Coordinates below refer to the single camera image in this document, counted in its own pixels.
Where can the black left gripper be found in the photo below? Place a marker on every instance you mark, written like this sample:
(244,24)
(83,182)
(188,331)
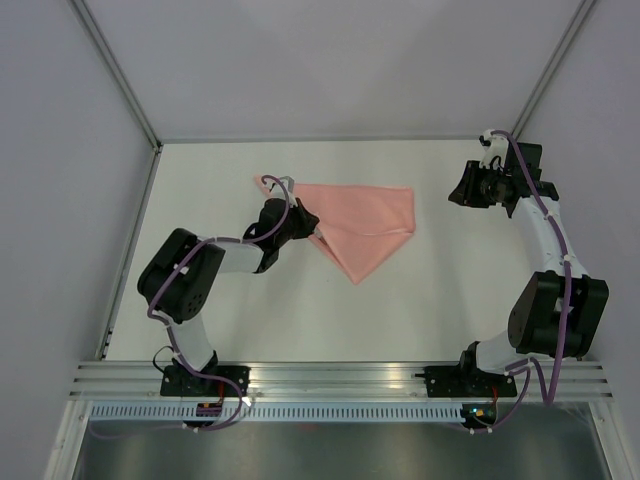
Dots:
(308,221)

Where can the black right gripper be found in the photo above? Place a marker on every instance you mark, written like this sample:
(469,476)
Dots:
(465,191)

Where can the pink cloth napkin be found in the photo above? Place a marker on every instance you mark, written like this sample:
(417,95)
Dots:
(360,226)

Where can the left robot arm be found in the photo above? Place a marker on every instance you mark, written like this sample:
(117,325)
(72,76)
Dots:
(177,282)

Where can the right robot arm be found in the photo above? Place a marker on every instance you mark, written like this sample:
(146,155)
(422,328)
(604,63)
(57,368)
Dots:
(558,312)

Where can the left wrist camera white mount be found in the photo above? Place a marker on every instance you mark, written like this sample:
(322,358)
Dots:
(283,188)

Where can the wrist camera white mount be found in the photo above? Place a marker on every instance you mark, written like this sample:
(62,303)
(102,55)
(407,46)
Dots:
(495,150)
(283,188)

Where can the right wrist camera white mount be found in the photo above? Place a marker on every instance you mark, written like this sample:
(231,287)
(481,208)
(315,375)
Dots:
(495,150)

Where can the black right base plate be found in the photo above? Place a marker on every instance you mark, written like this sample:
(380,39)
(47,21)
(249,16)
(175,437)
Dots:
(451,381)

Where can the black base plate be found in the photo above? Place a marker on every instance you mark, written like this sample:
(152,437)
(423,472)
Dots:
(178,382)
(451,381)

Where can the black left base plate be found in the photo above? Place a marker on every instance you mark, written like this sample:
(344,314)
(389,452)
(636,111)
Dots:
(178,382)

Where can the right aluminium frame post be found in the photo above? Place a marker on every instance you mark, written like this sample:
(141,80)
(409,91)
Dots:
(571,33)

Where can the aluminium frame post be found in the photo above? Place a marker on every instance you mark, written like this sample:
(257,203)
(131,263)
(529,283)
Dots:
(571,33)
(100,43)

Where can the white slotted cable duct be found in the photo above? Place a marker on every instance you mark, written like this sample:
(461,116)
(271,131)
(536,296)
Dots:
(306,412)

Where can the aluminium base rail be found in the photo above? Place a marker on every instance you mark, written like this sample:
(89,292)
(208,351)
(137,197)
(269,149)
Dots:
(580,381)

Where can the left aluminium frame post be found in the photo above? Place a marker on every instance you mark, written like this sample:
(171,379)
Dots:
(100,43)

